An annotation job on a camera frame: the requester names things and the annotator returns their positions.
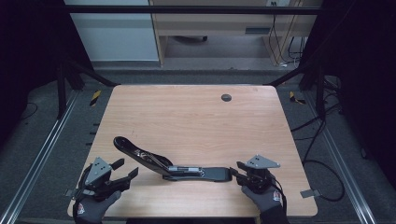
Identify thin black floor cable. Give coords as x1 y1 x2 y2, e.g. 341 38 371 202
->
18 102 39 121

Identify hand-held gripper cable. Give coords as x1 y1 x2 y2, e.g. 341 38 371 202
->
270 177 288 217
72 164 94 218

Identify black floor cables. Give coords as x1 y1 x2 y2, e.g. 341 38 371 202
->
290 74 342 161

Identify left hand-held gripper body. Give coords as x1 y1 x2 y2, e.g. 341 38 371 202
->
81 157 120 200

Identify right hand-held gripper cable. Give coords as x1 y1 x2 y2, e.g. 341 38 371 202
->
270 177 288 217

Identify white cabinet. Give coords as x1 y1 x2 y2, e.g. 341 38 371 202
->
63 0 160 63

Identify black curtain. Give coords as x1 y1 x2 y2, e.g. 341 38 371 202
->
302 0 396 180
0 0 92 148

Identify light wooden desk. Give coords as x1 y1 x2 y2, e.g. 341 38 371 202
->
148 0 325 67

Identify black stapler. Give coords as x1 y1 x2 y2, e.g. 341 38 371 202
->
113 135 233 183

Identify black metal frame stand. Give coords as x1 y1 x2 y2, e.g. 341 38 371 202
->
264 61 329 119
55 58 121 120

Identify person's right hand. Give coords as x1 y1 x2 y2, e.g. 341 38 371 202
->
241 185 286 213

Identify black hanging desk cables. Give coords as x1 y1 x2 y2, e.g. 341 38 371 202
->
268 0 306 68

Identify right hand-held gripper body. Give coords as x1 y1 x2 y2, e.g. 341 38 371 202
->
245 154 280 194

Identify black horizontal frame bar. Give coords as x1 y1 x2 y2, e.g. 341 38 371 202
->
62 4 325 15

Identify black looped floor cable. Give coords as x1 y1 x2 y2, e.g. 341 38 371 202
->
302 159 346 203

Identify aluminium floor rail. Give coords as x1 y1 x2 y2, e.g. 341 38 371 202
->
303 92 378 224
0 90 80 224

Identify left hand-held gripper cable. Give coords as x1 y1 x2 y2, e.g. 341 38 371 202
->
72 164 94 218

